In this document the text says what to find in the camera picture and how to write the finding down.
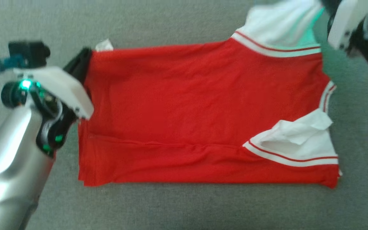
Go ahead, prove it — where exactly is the red white-sleeved jersey shirt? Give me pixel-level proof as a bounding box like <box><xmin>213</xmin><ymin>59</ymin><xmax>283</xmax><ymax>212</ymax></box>
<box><xmin>77</xmin><ymin>0</ymin><xmax>343</xmax><ymax>189</ymax></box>

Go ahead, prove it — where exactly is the grey sofa seat cushion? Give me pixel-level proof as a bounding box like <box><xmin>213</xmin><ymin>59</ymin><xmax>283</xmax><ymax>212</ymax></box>
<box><xmin>0</xmin><ymin>0</ymin><xmax>368</xmax><ymax>230</ymax></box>

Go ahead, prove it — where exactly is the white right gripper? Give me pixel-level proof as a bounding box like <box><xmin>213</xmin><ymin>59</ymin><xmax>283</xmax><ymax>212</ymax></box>
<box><xmin>320</xmin><ymin>0</ymin><xmax>368</xmax><ymax>50</ymax></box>

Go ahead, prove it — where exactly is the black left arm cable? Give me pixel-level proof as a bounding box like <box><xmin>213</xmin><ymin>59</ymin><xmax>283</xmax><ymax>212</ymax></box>
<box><xmin>0</xmin><ymin>55</ymin><xmax>25</xmax><ymax>85</ymax></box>

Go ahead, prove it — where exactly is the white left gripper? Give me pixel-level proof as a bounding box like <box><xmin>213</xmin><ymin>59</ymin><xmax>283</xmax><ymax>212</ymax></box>
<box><xmin>13</xmin><ymin>47</ymin><xmax>94</xmax><ymax>120</ymax></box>

